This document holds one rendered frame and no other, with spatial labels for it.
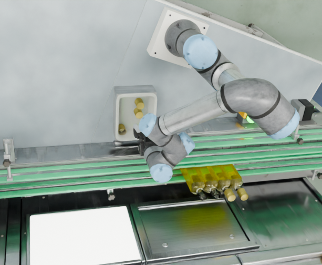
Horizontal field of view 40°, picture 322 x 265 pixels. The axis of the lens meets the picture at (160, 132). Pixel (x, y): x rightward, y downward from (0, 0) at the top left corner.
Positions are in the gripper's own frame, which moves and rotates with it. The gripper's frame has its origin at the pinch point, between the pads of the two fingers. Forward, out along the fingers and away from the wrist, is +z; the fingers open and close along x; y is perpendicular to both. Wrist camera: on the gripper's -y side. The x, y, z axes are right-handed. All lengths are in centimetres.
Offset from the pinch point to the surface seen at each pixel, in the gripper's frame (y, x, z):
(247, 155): 17, 47, -7
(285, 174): 37, 74, 0
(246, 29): -16, 75, 68
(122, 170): 17.4, -9.8, -7.5
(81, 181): 24.3, -27.0, -2.9
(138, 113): -1.1, -0.1, 6.6
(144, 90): -11.5, 2.6, 7.9
